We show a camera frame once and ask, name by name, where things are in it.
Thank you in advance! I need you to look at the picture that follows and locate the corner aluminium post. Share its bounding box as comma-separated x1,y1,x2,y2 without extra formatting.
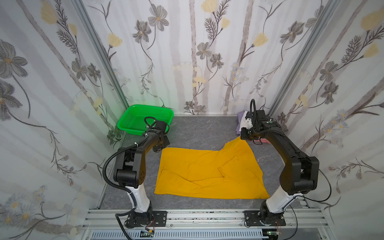
268,0,341,116
72,0,129,110

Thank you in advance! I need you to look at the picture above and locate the purple folded t shirt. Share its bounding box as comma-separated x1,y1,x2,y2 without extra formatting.
236,111,248,135

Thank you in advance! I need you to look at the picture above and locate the white black folded t shirt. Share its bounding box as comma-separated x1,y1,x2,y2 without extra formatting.
242,112,253,129

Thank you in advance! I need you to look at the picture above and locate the white slotted cable duct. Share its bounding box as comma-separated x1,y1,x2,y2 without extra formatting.
89,229,269,240

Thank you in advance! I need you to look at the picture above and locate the pink folded t shirt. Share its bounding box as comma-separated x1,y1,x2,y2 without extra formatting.
260,139,271,144

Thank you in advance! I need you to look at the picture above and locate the green plastic basket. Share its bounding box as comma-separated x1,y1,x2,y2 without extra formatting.
117,104,174,136

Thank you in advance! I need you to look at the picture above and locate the left corner aluminium post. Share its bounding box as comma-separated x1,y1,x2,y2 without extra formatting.
72,0,129,110

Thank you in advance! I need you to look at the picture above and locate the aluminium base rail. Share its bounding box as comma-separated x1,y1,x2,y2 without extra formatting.
79,209,335,240

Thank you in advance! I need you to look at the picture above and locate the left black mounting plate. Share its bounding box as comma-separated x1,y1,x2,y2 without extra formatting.
125,211,168,229

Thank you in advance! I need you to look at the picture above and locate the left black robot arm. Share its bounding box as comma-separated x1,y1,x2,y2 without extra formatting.
113,117,170,228

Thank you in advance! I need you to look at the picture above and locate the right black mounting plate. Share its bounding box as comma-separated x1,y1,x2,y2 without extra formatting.
244,211,286,227

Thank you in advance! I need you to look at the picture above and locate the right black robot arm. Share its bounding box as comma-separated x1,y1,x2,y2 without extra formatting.
240,110,319,226

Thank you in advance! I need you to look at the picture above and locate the yellow t shirt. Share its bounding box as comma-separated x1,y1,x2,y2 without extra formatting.
155,138,270,200

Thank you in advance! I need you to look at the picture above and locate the right corner aluminium post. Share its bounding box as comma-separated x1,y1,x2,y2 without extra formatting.
268,0,341,116

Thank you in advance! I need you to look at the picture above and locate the black mounting plate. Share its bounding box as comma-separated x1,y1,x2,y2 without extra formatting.
125,211,168,229
244,211,286,227

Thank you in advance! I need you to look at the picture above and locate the left black corrugated cable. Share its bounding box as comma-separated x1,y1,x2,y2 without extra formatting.
101,143,139,240

